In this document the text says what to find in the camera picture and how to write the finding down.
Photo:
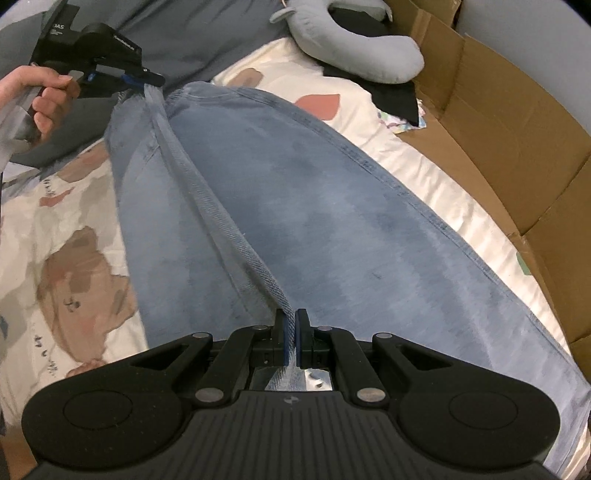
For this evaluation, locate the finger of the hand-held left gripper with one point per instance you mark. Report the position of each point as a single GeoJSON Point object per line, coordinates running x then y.
{"type": "Point", "coordinates": [101, 90]}
{"type": "Point", "coordinates": [147, 81]}

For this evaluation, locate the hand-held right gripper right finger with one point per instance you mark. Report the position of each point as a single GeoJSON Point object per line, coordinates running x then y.
{"type": "Point", "coordinates": [301, 337]}

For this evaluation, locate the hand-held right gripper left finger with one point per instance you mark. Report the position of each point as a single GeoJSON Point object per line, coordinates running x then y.
{"type": "Point", "coordinates": [287, 350]}

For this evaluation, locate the blue denim jeans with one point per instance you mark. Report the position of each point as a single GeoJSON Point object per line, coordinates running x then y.
{"type": "Point", "coordinates": [323, 207]}

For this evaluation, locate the person's left hand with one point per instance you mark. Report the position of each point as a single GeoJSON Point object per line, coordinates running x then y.
{"type": "Point", "coordinates": [55, 104]}

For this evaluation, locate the slate grey pillow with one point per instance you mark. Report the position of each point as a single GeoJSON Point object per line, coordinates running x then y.
{"type": "Point", "coordinates": [207, 37]}

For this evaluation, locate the bear printed cream blanket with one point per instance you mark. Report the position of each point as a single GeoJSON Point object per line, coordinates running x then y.
{"type": "Point", "coordinates": [55, 221]}

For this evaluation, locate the grey neck pillow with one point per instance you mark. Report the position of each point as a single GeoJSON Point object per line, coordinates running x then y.
{"type": "Point", "coordinates": [369, 55]}

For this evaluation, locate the floral printed small cloth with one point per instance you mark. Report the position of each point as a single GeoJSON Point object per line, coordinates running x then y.
{"type": "Point", "coordinates": [397, 122]}

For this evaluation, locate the black cloth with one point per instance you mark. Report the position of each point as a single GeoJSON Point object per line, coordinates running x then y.
{"type": "Point", "coordinates": [397, 101]}

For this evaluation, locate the brown cardboard sheet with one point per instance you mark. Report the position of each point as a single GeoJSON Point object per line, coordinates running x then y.
{"type": "Point", "coordinates": [508, 138]}

